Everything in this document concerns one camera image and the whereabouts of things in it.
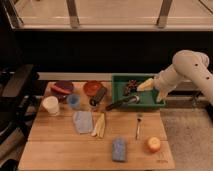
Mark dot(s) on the black handled ladle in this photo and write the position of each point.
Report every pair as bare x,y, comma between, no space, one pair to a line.
125,101

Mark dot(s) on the green plastic bin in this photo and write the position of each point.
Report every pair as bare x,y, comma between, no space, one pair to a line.
147,98

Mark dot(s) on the purple plate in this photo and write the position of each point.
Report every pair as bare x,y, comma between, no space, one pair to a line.
66,85

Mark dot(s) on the orange fruit toy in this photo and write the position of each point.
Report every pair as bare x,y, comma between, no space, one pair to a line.
153,144

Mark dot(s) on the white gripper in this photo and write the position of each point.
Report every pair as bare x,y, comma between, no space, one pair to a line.
164,82

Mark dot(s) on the orange carrot toy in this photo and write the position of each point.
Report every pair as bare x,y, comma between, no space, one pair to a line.
58,89

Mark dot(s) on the blue plastic cup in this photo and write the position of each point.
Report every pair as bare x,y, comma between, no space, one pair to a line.
73,100

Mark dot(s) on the dark grape bunch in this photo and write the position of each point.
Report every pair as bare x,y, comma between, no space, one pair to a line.
131,86

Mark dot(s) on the silver fork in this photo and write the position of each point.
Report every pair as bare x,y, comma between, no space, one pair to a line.
139,120

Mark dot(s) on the red bowl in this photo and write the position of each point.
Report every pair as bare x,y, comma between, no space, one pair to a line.
91,87

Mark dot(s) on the yellow banana peel toy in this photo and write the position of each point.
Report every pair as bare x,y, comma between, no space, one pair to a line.
99,128

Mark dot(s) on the blue sponge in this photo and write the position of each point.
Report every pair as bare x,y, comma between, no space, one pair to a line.
119,150

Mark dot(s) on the light blue cloth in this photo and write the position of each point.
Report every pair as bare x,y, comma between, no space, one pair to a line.
83,121

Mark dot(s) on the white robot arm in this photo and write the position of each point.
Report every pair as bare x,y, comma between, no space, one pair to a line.
186,64

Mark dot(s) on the white paper cup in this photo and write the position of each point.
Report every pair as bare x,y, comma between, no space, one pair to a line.
51,105

